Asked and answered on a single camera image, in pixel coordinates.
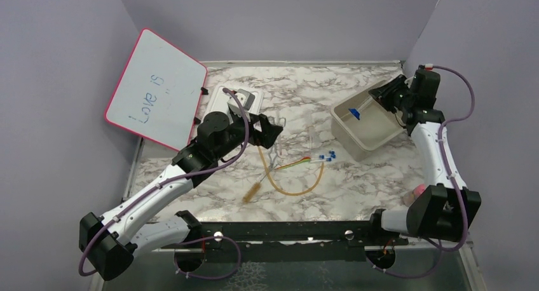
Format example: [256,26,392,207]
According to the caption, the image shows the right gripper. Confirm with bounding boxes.
[368,74,413,114]

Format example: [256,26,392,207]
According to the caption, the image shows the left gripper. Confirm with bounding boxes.
[214,109,283,161]

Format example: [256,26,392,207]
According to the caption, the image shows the beige plastic bin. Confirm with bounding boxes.
[330,81,404,162]

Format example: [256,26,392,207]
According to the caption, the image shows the test tube brush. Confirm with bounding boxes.
[242,166,276,204]

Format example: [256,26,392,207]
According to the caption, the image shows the blue object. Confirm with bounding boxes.
[348,108,360,120]

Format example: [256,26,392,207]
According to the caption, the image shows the yellow rubber tubing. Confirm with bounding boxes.
[258,147,325,196]

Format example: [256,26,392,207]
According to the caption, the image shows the metal crucible tongs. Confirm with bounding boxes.
[268,116,287,169]

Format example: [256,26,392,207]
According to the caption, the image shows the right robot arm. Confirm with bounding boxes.
[366,64,481,245]

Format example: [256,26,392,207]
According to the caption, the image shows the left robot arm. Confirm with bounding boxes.
[78,111,283,281]

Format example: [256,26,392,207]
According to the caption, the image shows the stacked coloured plastic spoons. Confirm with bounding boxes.
[275,157,311,170]

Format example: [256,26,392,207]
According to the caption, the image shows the white plastic bin lid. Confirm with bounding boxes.
[201,85,264,121]

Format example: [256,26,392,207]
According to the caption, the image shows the pink capped bottle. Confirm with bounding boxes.
[402,184,426,206]

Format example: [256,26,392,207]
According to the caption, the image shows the pink framed whiteboard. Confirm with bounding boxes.
[104,29,208,151]

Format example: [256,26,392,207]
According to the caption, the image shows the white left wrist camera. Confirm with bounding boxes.
[227,88,259,120]

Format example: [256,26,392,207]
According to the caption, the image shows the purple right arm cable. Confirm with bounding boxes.
[365,64,476,280]

